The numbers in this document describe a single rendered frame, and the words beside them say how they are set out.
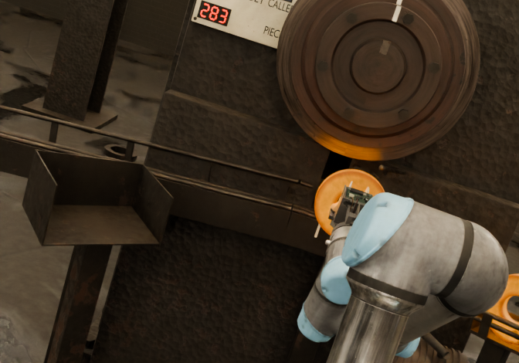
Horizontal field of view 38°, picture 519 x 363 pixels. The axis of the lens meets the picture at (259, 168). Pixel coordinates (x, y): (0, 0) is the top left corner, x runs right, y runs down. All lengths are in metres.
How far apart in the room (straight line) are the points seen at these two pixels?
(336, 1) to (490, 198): 0.64
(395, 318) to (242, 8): 1.08
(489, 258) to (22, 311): 1.77
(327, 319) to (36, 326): 1.29
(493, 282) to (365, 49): 0.76
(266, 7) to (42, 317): 1.24
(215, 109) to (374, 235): 0.99
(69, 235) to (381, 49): 0.79
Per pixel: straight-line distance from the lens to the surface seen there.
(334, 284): 1.33
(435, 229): 1.05
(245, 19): 1.94
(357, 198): 1.50
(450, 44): 1.78
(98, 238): 1.68
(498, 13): 1.98
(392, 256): 1.03
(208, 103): 1.97
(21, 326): 2.48
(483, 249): 1.07
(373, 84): 1.71
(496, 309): 1.82
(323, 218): 1.64
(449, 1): 1.80
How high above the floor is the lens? 1.27
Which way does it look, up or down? 15 degrees down
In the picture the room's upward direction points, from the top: 18 degrees clockwise
